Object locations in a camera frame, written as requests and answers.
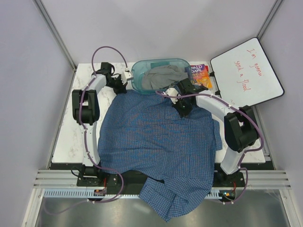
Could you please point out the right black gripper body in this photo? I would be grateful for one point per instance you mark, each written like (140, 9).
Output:
(182, 105)

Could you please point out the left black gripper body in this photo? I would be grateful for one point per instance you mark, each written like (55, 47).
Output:
(116, 82)

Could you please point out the blue checkered long sleeve shirt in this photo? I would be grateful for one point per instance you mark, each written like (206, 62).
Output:
(145, 133)

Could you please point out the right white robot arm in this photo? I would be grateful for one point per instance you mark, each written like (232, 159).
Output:
(239, 123)

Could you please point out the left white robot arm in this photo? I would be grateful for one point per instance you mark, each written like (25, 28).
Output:
(86, 110)

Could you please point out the teal plastic bin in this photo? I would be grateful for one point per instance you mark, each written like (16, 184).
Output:
(140, 67)

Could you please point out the Roald Dahl book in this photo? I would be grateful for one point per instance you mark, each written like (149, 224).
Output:
(199, 75)

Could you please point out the grey shirt in bin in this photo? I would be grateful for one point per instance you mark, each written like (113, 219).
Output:
(162, 76)

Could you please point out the small whiteboard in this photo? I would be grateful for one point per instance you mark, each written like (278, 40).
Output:
(218, 93)

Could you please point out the whiteboard with red writing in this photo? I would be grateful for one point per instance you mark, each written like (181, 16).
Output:
(245, 74)

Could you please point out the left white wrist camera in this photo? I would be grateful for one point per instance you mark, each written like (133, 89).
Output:
(126, 76)

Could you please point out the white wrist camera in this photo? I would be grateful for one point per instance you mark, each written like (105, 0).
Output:
(173, 94)
(126, 76)

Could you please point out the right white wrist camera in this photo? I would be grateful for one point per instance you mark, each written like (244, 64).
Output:
(173, 94)

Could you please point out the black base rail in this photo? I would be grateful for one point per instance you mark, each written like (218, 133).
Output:
(134, 180)

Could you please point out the white slotted cable duct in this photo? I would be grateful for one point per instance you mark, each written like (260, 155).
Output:
(95, 194)

